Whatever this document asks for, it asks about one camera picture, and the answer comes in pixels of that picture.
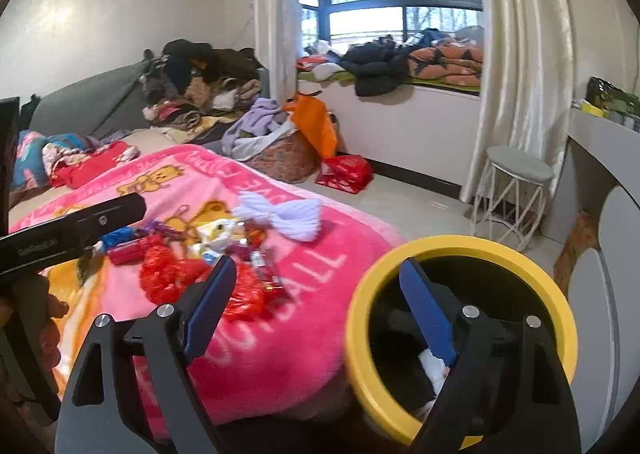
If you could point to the left cream curtain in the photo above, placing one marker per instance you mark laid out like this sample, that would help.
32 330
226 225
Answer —
278 34

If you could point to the red package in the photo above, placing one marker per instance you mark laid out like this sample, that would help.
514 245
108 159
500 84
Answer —
133 251

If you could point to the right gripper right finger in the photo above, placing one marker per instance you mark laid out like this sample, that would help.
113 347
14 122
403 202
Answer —
506 391

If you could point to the purple candy wrapper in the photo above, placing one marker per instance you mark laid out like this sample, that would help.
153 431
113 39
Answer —
156 227

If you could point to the floral laundry basket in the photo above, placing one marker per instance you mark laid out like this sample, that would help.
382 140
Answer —
290 160

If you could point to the red garment on bed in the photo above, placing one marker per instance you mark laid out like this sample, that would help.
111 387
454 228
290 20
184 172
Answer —
75 168

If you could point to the person left hand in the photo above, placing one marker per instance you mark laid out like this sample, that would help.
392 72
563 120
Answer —
32 294

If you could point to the white desk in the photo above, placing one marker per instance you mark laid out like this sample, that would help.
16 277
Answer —
599 156

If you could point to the black jacket on sill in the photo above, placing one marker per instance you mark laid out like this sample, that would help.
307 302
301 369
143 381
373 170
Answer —
378 68

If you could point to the orange black patterned quilt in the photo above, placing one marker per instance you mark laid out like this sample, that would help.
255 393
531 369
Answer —
459 65

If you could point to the orange cardboard box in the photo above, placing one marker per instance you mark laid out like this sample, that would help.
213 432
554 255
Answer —
582 236

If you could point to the white yarn bundle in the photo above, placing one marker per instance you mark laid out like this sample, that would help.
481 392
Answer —
295 219

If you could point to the lavender garment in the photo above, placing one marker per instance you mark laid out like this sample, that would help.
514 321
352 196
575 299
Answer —
264 123

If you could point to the yellow white snack bag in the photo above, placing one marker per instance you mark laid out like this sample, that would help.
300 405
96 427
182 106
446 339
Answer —
217 238

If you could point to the blue patterned pillow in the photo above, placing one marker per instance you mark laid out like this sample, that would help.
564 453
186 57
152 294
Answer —
37 153

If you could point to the orange cloth bag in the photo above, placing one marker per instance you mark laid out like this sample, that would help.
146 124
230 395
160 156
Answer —
311 118

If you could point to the blue plastic bag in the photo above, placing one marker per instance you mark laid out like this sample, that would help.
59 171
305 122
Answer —
118 237

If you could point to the pile of clothes on bed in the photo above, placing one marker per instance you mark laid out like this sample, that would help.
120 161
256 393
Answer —
194 92

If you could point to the grey headboard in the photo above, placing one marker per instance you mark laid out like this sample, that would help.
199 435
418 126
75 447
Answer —
96 106

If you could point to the white round chair back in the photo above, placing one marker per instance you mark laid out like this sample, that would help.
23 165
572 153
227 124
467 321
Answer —
604 298

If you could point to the white plastic bag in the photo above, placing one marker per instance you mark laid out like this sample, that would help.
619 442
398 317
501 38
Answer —
437 372

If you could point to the cream curtain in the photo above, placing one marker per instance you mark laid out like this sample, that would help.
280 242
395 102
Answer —
278 34
527 82

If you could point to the camouflage bag on desk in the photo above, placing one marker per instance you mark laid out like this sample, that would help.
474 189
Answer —
610 99

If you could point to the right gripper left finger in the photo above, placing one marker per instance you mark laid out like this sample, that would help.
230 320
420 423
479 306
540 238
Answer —
102 409

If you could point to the red plastic bag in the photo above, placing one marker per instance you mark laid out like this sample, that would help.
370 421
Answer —
200 281

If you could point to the yellow rimmed black trash bin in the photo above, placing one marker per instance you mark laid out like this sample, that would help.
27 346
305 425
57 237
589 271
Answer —
503 283

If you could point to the red shopping bag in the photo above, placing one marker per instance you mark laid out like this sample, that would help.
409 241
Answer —
346 173

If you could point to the white wire frame stool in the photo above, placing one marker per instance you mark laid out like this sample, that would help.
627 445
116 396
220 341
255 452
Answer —
510 197

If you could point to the red snack wrapper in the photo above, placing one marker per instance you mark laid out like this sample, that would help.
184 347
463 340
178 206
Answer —
266 274

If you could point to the right cream curtain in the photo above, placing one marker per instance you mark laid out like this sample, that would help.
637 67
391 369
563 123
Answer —
527 82

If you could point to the pink teddy bear blanket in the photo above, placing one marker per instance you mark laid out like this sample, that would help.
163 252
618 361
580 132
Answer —
279 348

